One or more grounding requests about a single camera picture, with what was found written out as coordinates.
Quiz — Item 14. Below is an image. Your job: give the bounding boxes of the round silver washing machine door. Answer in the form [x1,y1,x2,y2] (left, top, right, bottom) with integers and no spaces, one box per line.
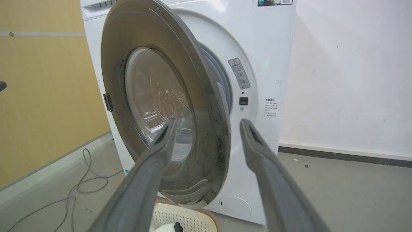
[101,0,232,209]

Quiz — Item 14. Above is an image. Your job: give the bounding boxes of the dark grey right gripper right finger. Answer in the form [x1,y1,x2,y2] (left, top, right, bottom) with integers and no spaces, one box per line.
[239,118,331,232]

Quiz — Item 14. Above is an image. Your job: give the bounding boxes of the thin grey floor cable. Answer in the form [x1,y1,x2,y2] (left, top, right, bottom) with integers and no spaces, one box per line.
[6,148,124,232]

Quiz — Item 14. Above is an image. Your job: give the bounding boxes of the white front-load washing machine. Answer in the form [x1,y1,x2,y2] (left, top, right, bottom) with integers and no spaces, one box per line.
[80,0,297,225]

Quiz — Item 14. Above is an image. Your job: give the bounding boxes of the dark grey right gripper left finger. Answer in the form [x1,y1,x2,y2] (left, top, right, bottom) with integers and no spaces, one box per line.
[88,119,178,232]

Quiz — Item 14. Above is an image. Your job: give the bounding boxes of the white perforated laundry basket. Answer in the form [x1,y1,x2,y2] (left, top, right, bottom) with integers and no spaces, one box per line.
[150,199,221,232]

